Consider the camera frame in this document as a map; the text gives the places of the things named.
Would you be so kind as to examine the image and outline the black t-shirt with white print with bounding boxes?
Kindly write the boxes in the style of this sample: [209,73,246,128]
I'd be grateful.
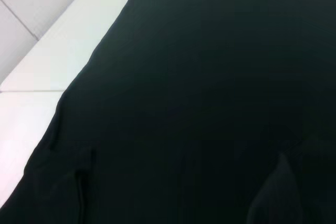
[0,0,336,224]

